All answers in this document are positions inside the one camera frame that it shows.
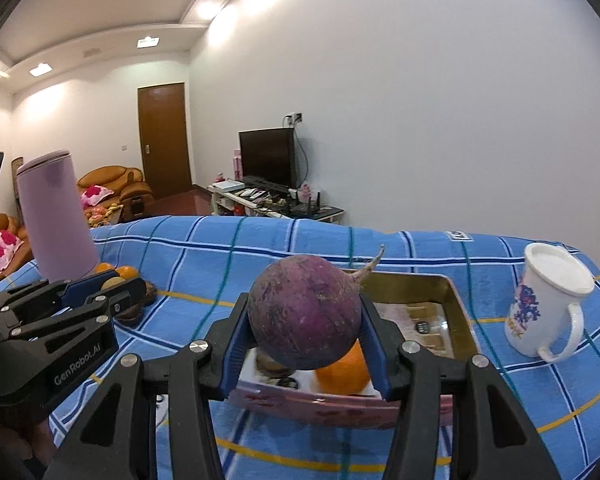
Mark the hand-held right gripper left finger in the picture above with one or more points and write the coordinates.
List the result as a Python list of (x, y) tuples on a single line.
[(235, 360)]

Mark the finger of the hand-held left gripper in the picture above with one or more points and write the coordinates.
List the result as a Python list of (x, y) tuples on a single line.
[(87, 287), (125, 295)]

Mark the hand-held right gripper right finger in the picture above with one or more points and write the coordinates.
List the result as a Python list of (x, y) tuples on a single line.
[(377, 370)]

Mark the small yellow-green fruit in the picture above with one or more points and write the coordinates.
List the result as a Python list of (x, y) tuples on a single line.
[(111, 283)]

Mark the dark brown taro piece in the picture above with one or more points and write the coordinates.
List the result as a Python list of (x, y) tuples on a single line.
[(130, 314), (272, 365)]

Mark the orange tangerine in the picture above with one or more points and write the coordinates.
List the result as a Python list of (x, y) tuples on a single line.
[(105, 267), (127, 271)]

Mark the partly peeled tangerine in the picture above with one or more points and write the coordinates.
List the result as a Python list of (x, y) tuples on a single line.
[(342, 375)]

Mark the purple radish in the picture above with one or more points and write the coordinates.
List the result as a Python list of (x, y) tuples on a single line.
[(305, 310)]

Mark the pink tin box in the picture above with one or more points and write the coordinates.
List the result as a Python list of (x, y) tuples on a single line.
[(419, 281)]

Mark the lilac electric kettle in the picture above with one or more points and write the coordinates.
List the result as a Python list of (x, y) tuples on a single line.
[(55, 215)]

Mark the pink flowered cushion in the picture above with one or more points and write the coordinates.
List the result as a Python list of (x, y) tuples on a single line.
[(2, 250), (96, 195)]

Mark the blue plaid blanket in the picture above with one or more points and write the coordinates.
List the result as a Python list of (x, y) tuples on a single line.
[(290, 245)]

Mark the white television stand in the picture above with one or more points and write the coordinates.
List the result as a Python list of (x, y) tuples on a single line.
[(225, 205)]

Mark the flat white box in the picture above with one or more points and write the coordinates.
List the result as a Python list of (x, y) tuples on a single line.
[(228, 185)]

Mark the brown wooden door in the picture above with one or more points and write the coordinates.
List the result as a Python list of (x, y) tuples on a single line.
[(165, 140)]

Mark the white mug with blue print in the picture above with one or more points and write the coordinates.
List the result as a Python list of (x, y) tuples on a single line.
[(534, 320)]

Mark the pink box beside television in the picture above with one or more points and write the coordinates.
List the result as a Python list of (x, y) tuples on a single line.
[(237, 165)]

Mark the black router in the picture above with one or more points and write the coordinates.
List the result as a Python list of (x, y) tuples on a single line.
[(310, 205)]

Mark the black television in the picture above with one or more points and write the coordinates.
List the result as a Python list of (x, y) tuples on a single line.
[(267, 155)]

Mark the square ceiling light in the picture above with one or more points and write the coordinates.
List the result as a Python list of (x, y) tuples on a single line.
[(147, 42), (40, 70)]

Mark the white wall socket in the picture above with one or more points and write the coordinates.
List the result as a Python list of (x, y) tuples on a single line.
[(296, 117)]

